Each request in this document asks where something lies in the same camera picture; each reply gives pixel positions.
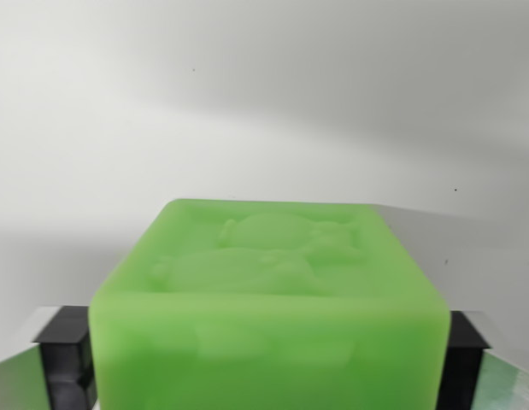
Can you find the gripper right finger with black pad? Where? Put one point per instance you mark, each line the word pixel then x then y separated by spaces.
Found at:
pixel 477 363

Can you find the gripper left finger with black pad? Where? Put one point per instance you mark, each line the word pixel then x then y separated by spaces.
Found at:
pixel 59 359

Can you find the green cube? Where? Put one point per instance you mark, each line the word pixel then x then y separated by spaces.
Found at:
pixel 268 307

